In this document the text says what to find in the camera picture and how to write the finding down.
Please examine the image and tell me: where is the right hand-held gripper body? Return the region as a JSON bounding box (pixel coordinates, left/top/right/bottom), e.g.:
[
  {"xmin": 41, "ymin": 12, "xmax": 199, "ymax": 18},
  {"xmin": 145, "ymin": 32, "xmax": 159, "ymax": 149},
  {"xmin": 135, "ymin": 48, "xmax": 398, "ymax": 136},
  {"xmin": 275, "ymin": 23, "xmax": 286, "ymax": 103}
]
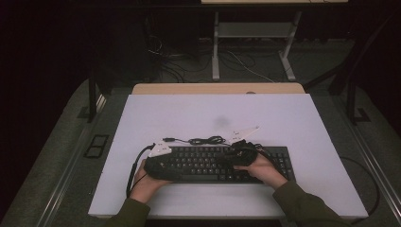
[{"xmin": 227, "ymin": 126, "xmax": 261, "ymax": 168}]

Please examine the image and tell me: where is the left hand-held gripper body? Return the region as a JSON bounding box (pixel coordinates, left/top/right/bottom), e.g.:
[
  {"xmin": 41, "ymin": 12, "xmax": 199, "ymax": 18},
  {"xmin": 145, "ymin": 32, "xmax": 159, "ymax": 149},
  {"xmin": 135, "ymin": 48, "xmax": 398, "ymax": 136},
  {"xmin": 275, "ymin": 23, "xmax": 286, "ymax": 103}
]
[{"xmin": 144, "ymin": 142, "xmax": 174, "ymax": 182}]

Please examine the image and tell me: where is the black keyboard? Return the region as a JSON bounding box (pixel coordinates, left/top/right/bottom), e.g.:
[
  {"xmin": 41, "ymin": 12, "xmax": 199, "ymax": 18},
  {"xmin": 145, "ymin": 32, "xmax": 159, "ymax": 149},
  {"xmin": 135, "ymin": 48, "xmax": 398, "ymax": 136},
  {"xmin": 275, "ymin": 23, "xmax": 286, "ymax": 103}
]
[{"xmin": 157, "ymin": 146, "xmax": 297, "ymax": 184}]

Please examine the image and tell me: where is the person's left hand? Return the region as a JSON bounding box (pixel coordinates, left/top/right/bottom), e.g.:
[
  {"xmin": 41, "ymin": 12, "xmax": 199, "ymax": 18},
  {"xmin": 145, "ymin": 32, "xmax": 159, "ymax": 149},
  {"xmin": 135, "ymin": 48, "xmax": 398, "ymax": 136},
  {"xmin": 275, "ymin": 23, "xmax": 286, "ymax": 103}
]
[{"xmin": 129, "ymin": 159, "xmax": 173, "ymax": 204}]

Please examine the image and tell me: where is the person's right hand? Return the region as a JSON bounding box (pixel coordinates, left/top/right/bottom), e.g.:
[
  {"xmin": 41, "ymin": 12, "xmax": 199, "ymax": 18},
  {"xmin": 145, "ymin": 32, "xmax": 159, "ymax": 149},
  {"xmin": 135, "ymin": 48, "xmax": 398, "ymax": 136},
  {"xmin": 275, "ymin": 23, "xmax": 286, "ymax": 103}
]
[{"xmin": 233, "ymin": 152, "xmax": 288, "ymax": 191}]

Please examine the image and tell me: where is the white board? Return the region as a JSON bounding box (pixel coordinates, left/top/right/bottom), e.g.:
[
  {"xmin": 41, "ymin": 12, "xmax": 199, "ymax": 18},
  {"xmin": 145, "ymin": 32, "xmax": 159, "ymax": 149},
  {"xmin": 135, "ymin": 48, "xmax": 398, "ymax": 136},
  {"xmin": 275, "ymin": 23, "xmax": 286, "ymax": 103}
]
[{"xmin": 88, "ymin": 93, "xmax": 369, "ymax": 219}]

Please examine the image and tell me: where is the wooden table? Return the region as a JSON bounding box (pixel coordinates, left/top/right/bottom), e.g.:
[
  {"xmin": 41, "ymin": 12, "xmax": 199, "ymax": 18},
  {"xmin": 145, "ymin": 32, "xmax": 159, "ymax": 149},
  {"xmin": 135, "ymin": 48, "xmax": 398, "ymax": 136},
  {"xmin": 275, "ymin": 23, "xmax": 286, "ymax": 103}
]
[{"xmin": 131, "ymin": 82, "xmax": 306, "ymax": 96}]

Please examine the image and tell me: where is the black metal stand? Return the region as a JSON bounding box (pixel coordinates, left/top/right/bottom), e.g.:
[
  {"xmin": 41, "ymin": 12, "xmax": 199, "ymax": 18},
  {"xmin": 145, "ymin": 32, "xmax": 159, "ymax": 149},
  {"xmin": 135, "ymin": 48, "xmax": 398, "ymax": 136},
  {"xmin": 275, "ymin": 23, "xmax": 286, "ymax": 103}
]
[{"xmin": 304, "ymin": 12, "xmax": 399, "ymax": 126}]

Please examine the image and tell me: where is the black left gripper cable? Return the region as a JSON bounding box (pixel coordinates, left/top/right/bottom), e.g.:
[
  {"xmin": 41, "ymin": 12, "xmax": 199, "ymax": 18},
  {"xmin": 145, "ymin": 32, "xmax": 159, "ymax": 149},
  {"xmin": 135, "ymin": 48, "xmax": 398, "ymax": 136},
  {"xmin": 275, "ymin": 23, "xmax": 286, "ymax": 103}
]
[{"xmin": 126, "ymin": 143, "xmax": 156, "ymax": 199}]

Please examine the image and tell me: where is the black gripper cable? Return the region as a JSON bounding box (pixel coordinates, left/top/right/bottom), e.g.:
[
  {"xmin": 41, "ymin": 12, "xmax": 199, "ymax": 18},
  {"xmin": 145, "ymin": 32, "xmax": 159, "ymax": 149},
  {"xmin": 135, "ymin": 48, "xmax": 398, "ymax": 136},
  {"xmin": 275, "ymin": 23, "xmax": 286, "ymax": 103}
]
[
  {"xmin": 126, "ymin": 143, "xmax": 156, "ymax": 199},
  {"xmin": 252, "ymin": 143, "xmax": 381, "ymax": 225}
]

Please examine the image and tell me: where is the black keyboard cable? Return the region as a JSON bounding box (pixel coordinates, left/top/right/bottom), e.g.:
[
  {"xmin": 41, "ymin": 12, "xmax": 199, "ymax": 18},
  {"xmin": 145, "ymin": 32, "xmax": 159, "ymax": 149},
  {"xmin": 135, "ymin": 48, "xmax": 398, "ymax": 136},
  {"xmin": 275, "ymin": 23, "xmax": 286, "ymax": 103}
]
[{"xmin": 162, "ymin": 135, "xmax": 263, "ymax": 149}]

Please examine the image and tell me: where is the black floor socket frame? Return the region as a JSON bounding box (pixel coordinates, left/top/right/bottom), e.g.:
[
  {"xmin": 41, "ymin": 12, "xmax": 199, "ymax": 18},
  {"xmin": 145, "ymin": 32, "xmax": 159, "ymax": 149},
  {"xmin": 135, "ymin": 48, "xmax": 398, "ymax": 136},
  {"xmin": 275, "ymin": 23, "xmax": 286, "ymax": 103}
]
[{"xmin": 82, "ymin": 134, "xmax": 110, "ymax": 159}]

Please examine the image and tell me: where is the white floor cable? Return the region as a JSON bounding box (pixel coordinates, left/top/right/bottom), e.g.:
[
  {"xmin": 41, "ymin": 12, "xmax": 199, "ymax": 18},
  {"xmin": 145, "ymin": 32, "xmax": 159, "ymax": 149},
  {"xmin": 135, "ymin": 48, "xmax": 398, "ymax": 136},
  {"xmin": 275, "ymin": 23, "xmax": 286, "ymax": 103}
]
[{"xmin": 226, "ymin": 50, "xmax": 276, "ymax": 83}]

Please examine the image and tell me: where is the aluminium floor rail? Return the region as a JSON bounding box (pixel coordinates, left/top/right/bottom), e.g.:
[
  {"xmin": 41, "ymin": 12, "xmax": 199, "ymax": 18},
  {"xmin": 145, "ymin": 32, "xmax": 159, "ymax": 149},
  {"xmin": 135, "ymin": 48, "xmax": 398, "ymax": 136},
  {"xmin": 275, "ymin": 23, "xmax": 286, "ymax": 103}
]
[
  {"xmin": 334, "ymin": 94, "xmax": 401, "ymax": 221},
  {"xmin": 37, "ymin": 94, "xmax": 108, "ymax": 227}
]

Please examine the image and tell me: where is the black floor cable bundle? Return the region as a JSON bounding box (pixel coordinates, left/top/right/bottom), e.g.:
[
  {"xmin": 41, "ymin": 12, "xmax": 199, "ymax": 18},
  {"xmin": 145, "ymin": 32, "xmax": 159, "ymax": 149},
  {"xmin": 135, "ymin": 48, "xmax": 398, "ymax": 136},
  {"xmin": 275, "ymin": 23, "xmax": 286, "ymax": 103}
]
[{"xmin": 147, "ymin": 33, "xmax": 216, "ymax": 83}]

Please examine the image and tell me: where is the white metal desk frame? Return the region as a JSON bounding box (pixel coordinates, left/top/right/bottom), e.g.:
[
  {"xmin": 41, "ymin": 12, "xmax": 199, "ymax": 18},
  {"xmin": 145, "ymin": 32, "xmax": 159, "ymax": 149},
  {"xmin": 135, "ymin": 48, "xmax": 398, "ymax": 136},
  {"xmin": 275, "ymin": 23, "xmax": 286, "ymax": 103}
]
[{"xmin": 200, "ymin": 0, "xmax": 349, "ymax": 82}]

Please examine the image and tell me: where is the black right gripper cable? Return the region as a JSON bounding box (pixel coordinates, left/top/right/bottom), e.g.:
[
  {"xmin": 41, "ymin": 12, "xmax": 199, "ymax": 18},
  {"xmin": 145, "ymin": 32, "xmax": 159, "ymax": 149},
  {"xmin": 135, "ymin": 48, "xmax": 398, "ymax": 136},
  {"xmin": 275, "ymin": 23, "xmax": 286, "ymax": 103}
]
[{"xmin": 252, "ymin": 143, "xmax": 381, "ymax": 225}]

